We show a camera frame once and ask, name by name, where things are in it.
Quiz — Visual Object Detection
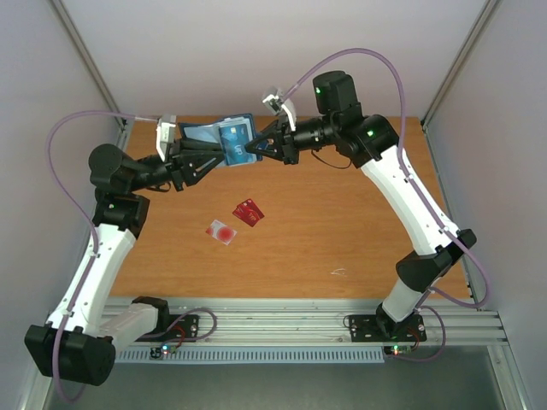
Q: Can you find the blue card holder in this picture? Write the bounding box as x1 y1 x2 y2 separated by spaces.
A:
179 114 262 167

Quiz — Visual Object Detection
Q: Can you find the right circuit board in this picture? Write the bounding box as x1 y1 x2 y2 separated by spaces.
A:
384 345 416 356

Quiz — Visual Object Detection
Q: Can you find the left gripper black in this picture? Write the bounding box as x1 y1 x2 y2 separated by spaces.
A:
128 137 226 192

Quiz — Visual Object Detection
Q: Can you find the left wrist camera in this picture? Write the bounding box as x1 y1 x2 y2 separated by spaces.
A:
156 114 177 161

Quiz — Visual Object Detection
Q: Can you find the aluminium rail frame front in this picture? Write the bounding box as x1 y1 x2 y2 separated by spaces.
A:
167 297 509 346

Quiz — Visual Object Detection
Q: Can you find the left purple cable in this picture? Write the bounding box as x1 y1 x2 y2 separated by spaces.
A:
45 109 162 403

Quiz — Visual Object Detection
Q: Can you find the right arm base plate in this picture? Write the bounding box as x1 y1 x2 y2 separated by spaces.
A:
347 313 427 343

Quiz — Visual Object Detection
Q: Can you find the left circuit board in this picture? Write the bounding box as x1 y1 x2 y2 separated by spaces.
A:
149 345 178 360

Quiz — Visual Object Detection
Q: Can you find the aluminium post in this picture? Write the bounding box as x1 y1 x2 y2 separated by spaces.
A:
47 0 120 113
421 0 502 132

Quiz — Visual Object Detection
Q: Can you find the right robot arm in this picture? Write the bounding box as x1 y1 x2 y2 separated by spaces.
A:
245 70 477 339

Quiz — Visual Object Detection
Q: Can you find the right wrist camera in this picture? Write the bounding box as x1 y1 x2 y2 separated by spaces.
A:
262 86 297 132

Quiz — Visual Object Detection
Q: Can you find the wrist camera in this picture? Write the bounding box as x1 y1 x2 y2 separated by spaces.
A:
262 86 297 132
156 114 177 161

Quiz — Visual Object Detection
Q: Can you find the blue VIP card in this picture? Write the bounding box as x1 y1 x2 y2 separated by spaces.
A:
219 123 258 167

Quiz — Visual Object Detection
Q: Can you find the circuit board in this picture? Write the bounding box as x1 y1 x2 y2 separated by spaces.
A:
149 345 178 360
384 345 416 356

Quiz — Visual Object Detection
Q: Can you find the white card red circle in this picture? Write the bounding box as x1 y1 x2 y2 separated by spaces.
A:
205 220 237 245

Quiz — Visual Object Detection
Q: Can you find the left rear aluminium post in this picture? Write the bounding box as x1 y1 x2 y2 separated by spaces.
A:
47 0 120 113

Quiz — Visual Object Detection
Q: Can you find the blue slotted cable duct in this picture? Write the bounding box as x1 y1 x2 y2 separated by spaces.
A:
116 346 385 365

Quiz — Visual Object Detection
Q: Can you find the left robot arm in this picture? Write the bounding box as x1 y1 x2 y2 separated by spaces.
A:
24 139 224 386

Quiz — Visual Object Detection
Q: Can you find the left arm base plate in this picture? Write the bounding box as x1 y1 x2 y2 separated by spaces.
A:
162 314 199 342

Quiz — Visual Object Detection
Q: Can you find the red VIP card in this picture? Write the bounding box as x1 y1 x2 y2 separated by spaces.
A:
232 202 264 227

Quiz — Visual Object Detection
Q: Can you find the right rear aluminium post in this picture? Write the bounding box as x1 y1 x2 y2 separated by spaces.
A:
421 0 502 132

